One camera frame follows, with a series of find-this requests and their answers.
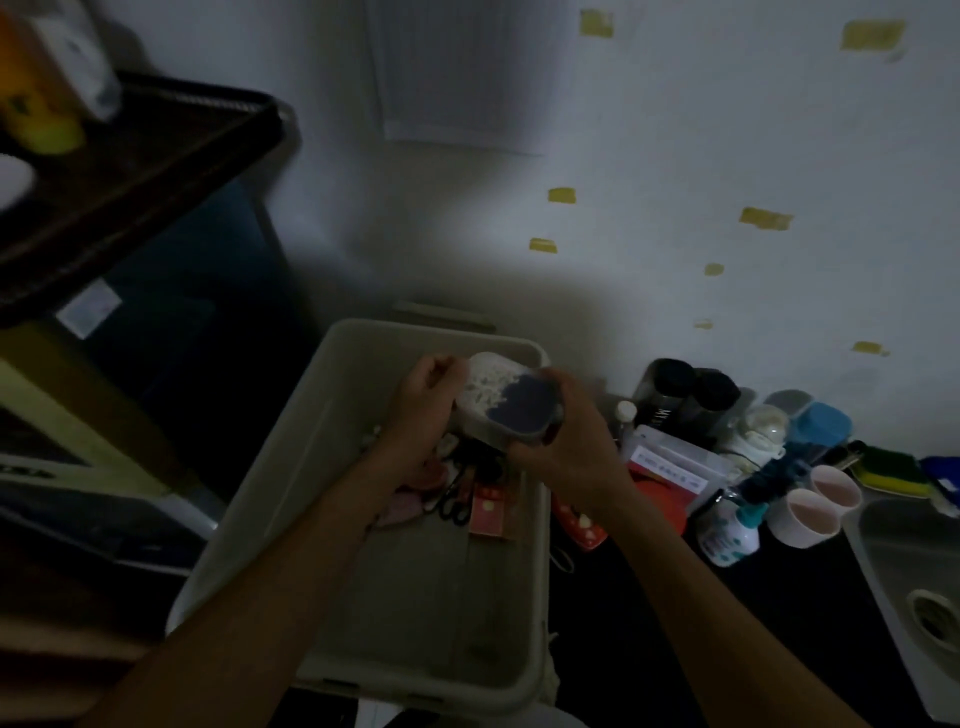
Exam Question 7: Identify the person's left hand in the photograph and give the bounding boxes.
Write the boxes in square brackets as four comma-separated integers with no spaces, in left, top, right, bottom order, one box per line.
[378,352,470,490]

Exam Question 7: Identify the person's right hand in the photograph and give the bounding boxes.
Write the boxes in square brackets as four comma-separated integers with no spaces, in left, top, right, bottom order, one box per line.
[509,367,639,520]

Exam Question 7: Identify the clear bottle white cap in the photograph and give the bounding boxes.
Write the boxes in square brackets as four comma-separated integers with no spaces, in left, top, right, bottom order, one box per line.
[608,399,639,451]

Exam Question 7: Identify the red heart shaped tin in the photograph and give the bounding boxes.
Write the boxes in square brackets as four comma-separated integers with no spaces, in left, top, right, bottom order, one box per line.
[551,498,609,553]

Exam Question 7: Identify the black scissors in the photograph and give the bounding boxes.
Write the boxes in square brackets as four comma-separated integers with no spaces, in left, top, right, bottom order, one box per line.
[427,464,474,526]

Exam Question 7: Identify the clear cotton swab box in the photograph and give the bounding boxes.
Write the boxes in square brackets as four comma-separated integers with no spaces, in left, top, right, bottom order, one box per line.
[453,352,565,451]

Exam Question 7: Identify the zip pouch red label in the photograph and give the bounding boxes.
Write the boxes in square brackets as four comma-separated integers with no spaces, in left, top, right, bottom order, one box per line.
[622,425,733,538]

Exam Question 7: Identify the orange red round jar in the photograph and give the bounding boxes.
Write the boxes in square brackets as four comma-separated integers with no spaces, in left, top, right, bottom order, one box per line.
[633,479,690,535]

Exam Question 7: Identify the small red box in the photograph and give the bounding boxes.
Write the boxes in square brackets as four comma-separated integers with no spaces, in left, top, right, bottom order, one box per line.
[468,483,519,541]

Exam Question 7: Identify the white lotion bottle teal cap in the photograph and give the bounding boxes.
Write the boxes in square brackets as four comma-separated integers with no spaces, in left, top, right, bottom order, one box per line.
[693,498,770,569]

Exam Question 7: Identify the cream plush covered bottle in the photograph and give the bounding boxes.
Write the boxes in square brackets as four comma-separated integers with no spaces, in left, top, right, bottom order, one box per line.
[716,404,793,474]

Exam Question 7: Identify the white plastic storage bin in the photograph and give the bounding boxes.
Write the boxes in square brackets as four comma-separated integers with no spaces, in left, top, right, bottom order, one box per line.
[166,318,556,718]

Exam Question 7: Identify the white cup pink inside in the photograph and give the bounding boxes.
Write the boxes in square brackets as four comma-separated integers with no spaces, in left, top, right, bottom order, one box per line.
[766,487,843,550]
[808,464,865,515]

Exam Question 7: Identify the blue plastic bottle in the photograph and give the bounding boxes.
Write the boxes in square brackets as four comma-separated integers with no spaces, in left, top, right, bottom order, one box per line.
[779,401,854,481]

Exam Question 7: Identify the person's right forearm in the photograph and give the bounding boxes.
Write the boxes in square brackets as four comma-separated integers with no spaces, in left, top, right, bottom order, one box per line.
[599,487,871,728]

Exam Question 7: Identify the person's left forearm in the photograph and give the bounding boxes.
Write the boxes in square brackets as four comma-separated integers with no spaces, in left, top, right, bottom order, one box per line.
[74,449,410,728]

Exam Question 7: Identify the black table countertop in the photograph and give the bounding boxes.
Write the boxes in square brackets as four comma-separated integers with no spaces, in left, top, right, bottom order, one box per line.
[539,374,960,728]

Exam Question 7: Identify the yellow green sponge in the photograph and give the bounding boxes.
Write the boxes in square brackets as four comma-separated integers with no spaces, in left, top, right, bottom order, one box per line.
[854,446,935,500]

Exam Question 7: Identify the steel sink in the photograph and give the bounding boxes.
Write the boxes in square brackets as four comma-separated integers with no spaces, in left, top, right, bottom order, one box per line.
[843,494,960,725]

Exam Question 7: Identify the white sticker label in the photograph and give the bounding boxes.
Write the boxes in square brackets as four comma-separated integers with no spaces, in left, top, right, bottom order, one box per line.
[56,278,123,340]

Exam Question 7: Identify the blue scouring pad pack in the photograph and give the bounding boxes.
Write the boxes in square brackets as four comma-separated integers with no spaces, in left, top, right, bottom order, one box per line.
[918,455,960,511]

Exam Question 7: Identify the black woven tray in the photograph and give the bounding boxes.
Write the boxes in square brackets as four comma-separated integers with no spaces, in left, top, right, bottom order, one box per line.
[0,71,285,328]

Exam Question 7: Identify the white shallow dish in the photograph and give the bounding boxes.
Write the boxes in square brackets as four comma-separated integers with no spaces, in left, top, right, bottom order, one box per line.
[0,153,37,215]

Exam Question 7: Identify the orange yellow bottle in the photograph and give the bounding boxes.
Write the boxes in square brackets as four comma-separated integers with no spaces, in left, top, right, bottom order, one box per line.
[0,7,85,155]

